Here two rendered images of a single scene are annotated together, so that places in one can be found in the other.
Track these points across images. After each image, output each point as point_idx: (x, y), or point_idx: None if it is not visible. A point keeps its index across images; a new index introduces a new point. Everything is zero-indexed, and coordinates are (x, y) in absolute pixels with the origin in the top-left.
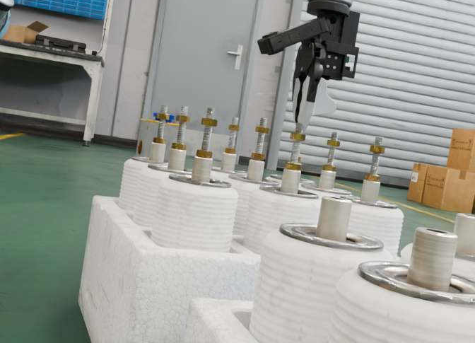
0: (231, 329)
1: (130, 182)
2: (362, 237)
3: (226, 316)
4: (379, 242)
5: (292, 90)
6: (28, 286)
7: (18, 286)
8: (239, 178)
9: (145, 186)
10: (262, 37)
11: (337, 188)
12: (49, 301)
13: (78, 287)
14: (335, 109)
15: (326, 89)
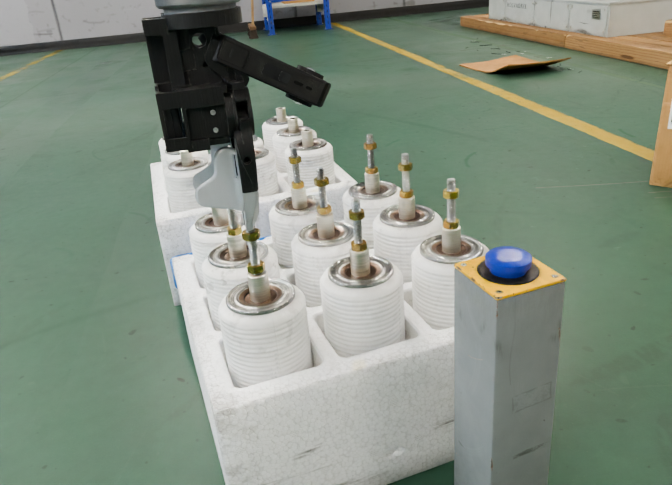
0: (341, 173)
1: None
2: (295, 145)
3: (343, 178)
4: (291, 143)
5: (256, 173)
6: (625, 455)
7: (631, 446)
8: (342, 222)
9: None
10: (322, 78)
11: (216, 263)
12: (560, 420)
13: (572, 483)
14: (195, 186)
15: (212, 155)
